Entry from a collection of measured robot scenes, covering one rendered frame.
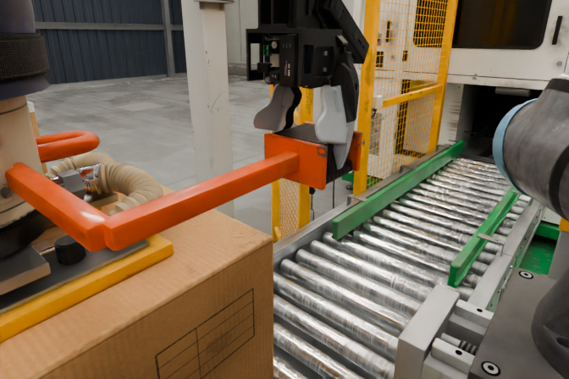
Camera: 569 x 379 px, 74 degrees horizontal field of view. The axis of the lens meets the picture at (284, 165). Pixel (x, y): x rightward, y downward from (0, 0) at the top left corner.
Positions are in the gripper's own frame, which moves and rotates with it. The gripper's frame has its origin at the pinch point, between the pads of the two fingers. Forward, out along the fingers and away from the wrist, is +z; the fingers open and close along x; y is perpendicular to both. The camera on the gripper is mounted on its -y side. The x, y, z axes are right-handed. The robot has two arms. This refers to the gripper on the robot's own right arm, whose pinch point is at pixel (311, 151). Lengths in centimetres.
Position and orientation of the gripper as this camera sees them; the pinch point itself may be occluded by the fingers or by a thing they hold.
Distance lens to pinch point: 45.3
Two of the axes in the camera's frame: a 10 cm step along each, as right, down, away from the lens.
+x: 7.7, 2.2, -6.0
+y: -6.4, 2.5, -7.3
